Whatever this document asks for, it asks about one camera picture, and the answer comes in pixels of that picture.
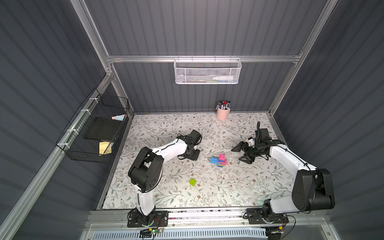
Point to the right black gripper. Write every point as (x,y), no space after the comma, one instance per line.
(252,149)

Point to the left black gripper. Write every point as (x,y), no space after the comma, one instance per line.
(193,153)

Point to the pink square lego brick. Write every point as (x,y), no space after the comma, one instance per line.
(222,156)

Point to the light blue long lego brick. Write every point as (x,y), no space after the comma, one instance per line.
(215,161)

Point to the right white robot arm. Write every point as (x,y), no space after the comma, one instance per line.
(313,187)

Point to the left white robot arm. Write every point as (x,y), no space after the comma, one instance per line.
(147,169)

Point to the lime green square lego brick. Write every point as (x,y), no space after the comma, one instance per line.
(193,182)

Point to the pink pen cup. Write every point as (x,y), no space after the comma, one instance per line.
(222,115)

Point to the markers in cup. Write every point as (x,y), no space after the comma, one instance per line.
(223,105)

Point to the white tube in basket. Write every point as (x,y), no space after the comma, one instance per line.
(223,78)

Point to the yellow sticky note pad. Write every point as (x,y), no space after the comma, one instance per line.
(105,148)

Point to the black notebook in basket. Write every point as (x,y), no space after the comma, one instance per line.
(102,129)

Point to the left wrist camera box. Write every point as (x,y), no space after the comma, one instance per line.
(196,137)

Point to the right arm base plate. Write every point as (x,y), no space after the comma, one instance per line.
(257,216)

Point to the white wire wall basket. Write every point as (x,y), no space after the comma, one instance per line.
(200,71)

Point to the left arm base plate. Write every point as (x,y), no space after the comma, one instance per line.
(155,219)

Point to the black wire wall basket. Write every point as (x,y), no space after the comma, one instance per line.
(108,106)

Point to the aluminium front rail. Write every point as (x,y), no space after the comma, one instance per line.
(219,217)

